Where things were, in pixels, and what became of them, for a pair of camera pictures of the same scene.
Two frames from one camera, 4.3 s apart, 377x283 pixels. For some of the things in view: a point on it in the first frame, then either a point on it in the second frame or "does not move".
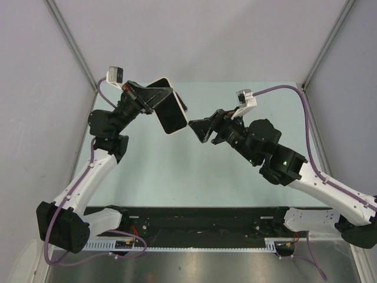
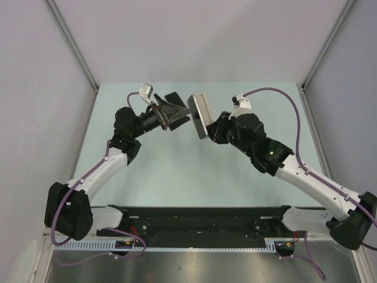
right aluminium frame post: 328,43 does not move
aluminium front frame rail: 140,227 does not move
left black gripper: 145,99 → 168,112
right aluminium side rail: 317,135 does not move
